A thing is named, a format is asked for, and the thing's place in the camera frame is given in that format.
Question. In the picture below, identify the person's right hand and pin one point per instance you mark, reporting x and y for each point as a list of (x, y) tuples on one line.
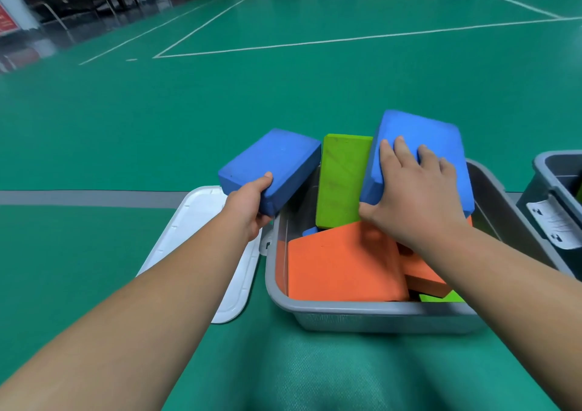
[(418, 201)]

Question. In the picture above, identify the person's left hand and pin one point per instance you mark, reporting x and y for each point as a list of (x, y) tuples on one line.
[(243, 206)]

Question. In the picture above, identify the person's left thumb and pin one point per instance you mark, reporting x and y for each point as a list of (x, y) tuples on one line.
[(261, 183)]

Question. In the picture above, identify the person's right little finger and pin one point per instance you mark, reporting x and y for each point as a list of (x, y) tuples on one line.
[(448, 168)]

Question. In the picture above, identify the person's right thumb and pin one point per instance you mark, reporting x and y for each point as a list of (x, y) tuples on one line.
[(369, 211)]

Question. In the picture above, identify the person's right middle finger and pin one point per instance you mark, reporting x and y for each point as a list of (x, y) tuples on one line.
[(406, 151)]

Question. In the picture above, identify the blue foam block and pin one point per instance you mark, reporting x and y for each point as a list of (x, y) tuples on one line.
[(277, 163), (427, 131), (310, 231)]

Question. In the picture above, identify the person's left forearm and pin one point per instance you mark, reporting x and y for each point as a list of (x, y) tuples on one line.
[(145, 315)]

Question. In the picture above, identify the person's right forearm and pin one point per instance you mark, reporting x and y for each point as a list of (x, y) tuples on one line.
[(514, 297)]

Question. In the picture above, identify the green foam block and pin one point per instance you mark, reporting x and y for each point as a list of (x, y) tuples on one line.
[(341, 183), (443, 297)]

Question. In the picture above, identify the orange foam block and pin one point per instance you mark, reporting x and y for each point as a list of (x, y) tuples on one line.
[(345, 265), (420, 274)]

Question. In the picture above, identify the white bin latch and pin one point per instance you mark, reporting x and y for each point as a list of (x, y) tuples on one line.
[(266, 244), (557, 224)]

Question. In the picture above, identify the white plastic lid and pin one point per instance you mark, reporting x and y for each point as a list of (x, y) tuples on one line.
[(200, 224)]

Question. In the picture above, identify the grey plastic bin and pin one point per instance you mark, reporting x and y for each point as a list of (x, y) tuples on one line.
[(554, 169), (377, 317)]

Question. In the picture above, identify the red wall sign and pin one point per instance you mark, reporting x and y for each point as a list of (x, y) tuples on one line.
[(7, 19)]

